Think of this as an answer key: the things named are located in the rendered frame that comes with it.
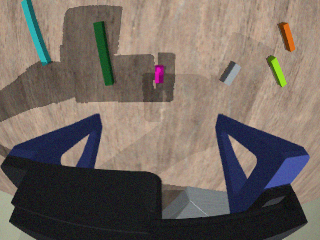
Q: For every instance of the orange rectangular bar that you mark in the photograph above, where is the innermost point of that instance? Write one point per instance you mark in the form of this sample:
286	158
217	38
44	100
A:
287	36

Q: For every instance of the magenta rod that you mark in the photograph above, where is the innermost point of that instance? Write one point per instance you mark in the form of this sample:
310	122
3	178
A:
159	71

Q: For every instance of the turquoise rod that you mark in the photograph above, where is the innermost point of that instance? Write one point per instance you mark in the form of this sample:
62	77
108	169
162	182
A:
35	32

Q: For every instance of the grey rod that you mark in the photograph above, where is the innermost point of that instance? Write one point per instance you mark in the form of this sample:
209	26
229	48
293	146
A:
231	73

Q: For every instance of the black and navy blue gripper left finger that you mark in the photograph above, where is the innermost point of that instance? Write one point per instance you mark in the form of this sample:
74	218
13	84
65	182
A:
49	147

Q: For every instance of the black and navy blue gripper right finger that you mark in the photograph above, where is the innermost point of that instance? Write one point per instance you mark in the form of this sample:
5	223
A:
278	162

